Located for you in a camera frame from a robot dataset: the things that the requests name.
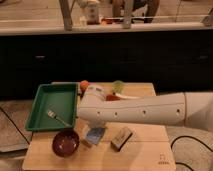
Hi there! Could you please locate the white paper cup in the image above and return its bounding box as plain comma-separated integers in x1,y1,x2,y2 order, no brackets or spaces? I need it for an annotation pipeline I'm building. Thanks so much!
81,125,93,148

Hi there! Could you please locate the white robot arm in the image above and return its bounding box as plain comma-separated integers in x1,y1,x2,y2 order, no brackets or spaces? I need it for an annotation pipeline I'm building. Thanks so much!
77,84,213,133

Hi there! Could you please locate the green cup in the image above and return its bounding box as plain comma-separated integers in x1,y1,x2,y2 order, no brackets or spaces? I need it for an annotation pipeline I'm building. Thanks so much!
112,80,124,93

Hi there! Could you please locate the black and tan eraser block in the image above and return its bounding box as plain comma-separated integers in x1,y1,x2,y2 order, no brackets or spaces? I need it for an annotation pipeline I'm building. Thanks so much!
111,127,133,151

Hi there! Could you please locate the dark red bowl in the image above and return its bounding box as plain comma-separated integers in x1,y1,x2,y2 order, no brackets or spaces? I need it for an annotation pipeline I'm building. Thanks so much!
52,130,80,157

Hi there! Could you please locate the wooden board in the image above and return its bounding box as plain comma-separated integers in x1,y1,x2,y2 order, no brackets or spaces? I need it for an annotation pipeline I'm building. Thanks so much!
21,82,177,171

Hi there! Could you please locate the orange ball toy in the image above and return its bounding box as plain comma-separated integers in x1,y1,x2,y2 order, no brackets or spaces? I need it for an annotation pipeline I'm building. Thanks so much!
80,80,89,92

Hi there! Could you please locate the green plastic tray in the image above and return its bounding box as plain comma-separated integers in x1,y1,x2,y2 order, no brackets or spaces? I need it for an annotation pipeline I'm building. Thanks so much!
25,83,78,131

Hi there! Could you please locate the metal fork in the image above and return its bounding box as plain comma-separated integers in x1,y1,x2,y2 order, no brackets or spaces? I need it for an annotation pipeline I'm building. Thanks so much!
47,110,71,127

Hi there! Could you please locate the black cable right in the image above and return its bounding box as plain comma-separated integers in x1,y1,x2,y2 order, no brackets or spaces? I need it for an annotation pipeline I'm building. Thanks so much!
170,134,213,171

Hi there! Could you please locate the black cable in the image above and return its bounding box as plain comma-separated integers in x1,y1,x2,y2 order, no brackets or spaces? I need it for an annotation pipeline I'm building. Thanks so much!
170,134,213,171
0,107,35,146

